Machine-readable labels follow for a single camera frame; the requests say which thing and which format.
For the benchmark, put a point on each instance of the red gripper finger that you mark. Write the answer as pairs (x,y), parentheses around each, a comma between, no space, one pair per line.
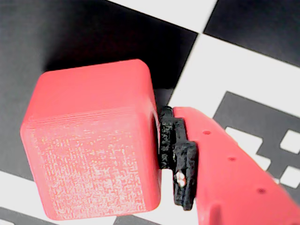
(234,182)

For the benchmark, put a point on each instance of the red cube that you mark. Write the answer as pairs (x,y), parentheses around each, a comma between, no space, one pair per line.
(89,140)

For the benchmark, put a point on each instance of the black white marker board mat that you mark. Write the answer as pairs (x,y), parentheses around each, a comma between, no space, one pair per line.
(234,70)

